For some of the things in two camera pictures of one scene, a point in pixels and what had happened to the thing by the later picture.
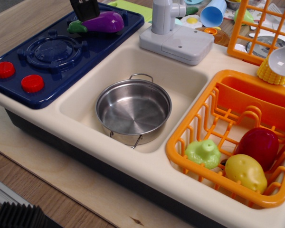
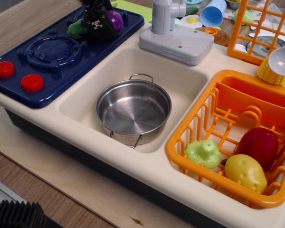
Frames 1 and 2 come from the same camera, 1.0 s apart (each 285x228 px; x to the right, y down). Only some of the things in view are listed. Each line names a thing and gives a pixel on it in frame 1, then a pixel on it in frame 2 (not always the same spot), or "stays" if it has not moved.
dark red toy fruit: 261,143 stays
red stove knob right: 32,83 stays
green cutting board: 146,13 stays
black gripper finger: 85,9 to 100,27
